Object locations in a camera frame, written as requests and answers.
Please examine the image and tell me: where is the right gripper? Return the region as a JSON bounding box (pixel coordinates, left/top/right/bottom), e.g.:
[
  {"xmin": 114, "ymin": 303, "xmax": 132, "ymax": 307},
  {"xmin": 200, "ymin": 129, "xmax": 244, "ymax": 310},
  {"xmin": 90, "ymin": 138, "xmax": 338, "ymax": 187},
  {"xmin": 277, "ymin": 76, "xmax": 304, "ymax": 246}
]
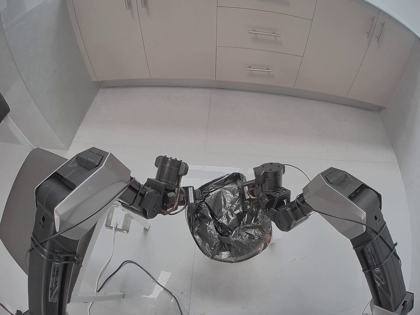
[{"xmin": 242, "ymin": 182, "xmax": 267, "ymax": 207}]

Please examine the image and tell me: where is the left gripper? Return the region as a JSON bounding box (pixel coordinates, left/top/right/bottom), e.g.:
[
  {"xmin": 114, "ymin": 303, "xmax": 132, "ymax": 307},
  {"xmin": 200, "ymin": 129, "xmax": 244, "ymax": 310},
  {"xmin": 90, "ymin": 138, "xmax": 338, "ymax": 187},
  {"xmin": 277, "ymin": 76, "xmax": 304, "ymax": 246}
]
[{"xmin": 165, "ymin": 186, "xmax": 209, "ymax": 213}]

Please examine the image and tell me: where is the black plastic bag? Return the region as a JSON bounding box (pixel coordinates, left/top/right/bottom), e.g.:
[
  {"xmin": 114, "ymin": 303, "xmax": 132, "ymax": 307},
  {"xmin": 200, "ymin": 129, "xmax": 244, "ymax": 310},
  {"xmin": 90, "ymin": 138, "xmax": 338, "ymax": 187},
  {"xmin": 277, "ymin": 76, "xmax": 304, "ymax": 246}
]
[{"xmin": 185, "ymin": 172, "xmax": 274, "ymax": 264}]

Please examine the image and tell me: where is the grey padded white chair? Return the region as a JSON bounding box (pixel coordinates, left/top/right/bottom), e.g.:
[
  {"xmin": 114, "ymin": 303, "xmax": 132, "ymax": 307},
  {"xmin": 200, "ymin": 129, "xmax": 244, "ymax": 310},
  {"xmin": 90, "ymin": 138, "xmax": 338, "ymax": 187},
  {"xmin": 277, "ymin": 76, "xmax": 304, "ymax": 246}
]
[{"xmin": 0, "ymin": 92, "xmax": 151, "ymax": 306}]

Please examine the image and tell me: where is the beige cabinet with drawers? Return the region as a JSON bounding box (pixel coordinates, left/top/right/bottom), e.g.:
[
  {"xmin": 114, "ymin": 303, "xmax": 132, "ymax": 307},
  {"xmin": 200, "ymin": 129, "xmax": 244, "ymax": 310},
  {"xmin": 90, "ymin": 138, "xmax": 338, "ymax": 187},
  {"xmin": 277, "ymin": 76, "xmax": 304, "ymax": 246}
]
[{"xmin": 62, "ymin": 0, "xmax": 420, "ymax": 112}]

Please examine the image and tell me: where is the black cable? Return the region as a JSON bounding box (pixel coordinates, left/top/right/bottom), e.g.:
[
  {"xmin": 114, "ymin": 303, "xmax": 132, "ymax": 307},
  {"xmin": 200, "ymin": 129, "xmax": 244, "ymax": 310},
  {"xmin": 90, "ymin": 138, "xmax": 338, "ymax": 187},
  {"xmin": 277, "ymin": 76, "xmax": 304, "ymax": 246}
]
[
  {"xmin": 97, "ymin": 260, "xmax": 184, "ymax": 315},
  {"xmin": 283, "ymin": 163, "xmax": 402, "ymax": 275}
]

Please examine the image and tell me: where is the white cable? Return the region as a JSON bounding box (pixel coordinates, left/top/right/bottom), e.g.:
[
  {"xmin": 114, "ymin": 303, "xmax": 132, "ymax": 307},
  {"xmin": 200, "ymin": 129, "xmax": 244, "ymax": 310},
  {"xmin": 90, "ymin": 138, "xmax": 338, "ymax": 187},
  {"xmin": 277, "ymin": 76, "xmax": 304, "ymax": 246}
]
[{"xmin": 95, "ymin": 213, "xmax": 123, "ymax": 293}]

